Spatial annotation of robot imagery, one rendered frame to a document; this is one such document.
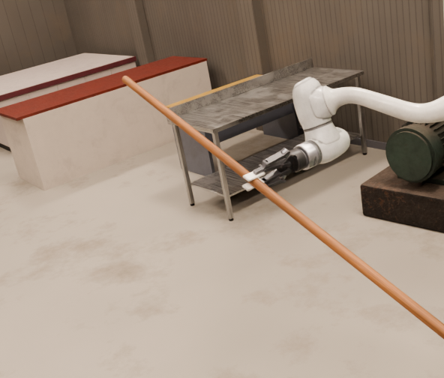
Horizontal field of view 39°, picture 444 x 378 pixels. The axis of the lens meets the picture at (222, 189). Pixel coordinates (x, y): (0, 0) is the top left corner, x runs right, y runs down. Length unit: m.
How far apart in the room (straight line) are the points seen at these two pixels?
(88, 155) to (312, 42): 2.92
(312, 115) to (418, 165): 2.85
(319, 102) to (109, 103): 5.75
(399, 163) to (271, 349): 1.88
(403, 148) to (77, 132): 4.05
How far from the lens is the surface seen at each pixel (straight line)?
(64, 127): 7.51
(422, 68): 6.21
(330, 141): 2.14
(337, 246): 1.79
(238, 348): 3.98
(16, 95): 9.32
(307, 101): 2.13
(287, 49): 7.40
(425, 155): 4.86
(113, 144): 7.81
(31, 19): 12.09
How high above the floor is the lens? 2.33
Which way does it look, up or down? 22 degrees down
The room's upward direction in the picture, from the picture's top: 11 degrees counter-clockwise
